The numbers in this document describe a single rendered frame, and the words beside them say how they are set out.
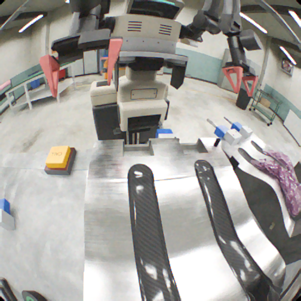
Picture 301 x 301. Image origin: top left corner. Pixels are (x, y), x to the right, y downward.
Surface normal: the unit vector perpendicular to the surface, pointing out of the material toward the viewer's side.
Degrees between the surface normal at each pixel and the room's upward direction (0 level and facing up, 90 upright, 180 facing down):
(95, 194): 2
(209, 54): 90
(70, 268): 0
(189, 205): 4
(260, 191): 90
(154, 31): 98
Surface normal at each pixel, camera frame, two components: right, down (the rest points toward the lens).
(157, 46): 0.33, 0.69
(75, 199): 0.08, -0.70
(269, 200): -0.90, 0.25
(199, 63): 0.00, 0.71
